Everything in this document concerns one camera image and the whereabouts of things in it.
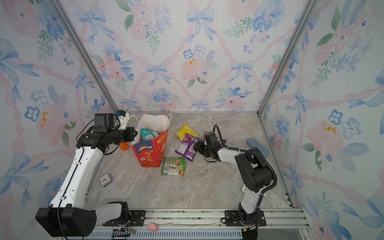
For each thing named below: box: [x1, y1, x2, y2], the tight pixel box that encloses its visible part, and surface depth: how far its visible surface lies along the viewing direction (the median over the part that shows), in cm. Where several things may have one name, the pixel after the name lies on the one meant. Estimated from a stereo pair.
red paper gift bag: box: [131, 114, 169, 167], surface depth 83 cm
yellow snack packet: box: [173, 123, 199, 142], surface depth 107 cm
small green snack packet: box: [161, 156, 187, 176], surface depth 93 cm
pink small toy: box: [147, 222, 159, 232], surface depth 72 cm
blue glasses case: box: [246, 137, 270, 158], surface depth 102 cm
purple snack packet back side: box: [175, 133, 201, 162], surface depth 98 cm
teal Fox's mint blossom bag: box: [140, 128, 160, 141], surface depth 86 cm
